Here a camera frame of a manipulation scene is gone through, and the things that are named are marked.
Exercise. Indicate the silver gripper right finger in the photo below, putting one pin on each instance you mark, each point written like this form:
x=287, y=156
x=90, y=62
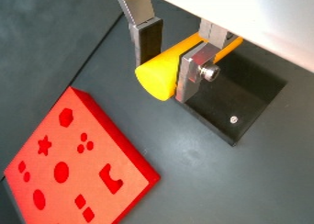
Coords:
x=197, y=62

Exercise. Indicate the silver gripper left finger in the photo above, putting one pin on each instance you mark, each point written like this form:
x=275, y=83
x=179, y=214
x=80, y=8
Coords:
x=145, y=27

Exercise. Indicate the yellow oval cylinder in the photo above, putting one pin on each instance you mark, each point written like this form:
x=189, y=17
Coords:
x=157, y=74

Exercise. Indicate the black curved fixture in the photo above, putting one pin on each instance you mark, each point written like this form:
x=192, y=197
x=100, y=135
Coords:
x=229, y=103

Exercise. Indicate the red foam shape board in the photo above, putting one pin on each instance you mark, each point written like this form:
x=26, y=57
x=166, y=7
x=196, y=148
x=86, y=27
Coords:
x=78, y=173

